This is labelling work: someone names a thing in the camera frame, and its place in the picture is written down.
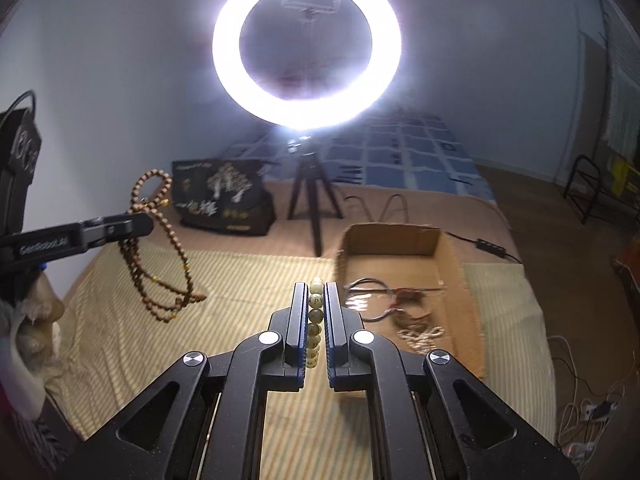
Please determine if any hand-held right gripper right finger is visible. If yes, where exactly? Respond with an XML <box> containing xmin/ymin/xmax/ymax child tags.
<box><xmin>324</xmin><ymin>281</ymin><xmax>581</xmax><ymax>480</ymax></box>

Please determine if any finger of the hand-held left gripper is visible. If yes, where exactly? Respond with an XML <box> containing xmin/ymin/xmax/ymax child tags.
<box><xmin>0</xmin><ymin>212</ymin><xmax>156</xmax><ymax>273</ymax></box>

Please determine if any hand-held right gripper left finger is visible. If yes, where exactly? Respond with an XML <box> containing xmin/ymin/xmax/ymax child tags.
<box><xmin>55</xmin><ymin>281</ymin><xmax>308</xmax><ymax>480</ymax></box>

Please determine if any pale bead bracelet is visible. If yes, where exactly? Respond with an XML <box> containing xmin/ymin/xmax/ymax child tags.
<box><xmin>307</xmin><ymin>276</ymin><xmax>326</xmax><ymax>371</ymax></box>

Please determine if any dark bangle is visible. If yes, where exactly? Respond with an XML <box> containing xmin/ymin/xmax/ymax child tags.
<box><xmin>345</xmin><ymin>278</ymin><xmax>401</xmax><ymax>323</ymax></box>

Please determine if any brown strap wristwatch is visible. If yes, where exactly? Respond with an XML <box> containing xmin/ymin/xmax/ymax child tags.
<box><xmin>392</xmin><ymin>305</ymin><xmax>433</xmax><ymax>331</ymax></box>

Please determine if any white pearl necklace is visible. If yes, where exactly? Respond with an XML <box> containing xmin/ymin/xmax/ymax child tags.
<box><xmin>397</xmin><ymin>325</ymin><xmax>446</xmax><ymax>353</ymax></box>

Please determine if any long brown bead necklace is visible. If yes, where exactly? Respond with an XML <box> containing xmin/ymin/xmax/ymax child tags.
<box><xmin>118</xmin><ymin>169</ymin><xmax>208</xmax><ymax>320</ymax></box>

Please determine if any cardboard box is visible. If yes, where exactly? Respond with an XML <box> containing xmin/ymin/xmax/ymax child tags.
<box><xmin>332</xmin><ymin>222</ymin><xmax>488</xmax><ymax>381</ymax></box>

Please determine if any person's left hand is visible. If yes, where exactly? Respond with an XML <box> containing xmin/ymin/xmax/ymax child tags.
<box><xmin>0</xmin><ymin>272</ymin><xmax>66</xmax><ymax>421</ymax></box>

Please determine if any black tripod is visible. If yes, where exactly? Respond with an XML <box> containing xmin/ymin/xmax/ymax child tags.
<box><xmin>286</xmin><ymin>135</ymin><xmax>346</xmax><ymax>257</ymax></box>

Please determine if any black printed snack bag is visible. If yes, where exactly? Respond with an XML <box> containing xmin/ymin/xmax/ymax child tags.
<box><xmin>171</xmin><ymin>158</ymin><xmax>277</xmax><ymax>237</ymax></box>

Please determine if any yellow striped cloth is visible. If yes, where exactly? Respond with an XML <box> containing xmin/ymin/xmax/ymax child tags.
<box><xmin>45</xmin><ymin>247</ymin><xmax>558</xmax><ymax>461</ymax></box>

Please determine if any tan bed sheet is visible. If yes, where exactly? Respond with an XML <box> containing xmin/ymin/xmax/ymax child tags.
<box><xmin>65</xmin><ymin>170</ymin><xmax>523</xmax><ymax>311</ymax></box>

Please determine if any blue patterned bed sheet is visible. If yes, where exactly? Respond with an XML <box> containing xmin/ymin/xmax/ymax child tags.
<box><xmin>220</xmin><ymin>110</ymin><xmax>496</xmax><ymax>201</ymax></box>

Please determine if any black clothes rack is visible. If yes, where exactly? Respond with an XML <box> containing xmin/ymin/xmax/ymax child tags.
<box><xmin>562</xmin><ymin>154</ymin><xmax>626</xmax><ymax>226</ymax></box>

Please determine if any phone clamp holder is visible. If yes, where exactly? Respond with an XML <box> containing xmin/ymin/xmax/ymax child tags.
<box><xmin>280</xmin><ymin>0</ymin><xmax>342</xmax><ymax>26</ymax></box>

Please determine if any hanging striped cloth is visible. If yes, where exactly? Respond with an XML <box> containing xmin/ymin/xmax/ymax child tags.
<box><xmin>600</xmin><ymin>60</ymin><xmax>640</xmax><ymax>156</ymax></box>

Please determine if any black power cable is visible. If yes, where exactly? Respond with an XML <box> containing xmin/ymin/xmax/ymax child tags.
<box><xmin>345</xmin><ymin>192</ymin><xmax>523</xmax><ymax>263</ymax></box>

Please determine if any white ring light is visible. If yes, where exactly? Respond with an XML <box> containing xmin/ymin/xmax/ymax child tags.
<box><xmin>212</xmin><ymin>0</ymin><xmax>403</xmax><ymax>130</ymax></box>

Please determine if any white power strip with cables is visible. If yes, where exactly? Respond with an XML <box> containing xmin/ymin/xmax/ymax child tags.
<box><xmin>550</xmin><ymin>335</ymin><xmax>632</xmax><ymax>461</ymax></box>

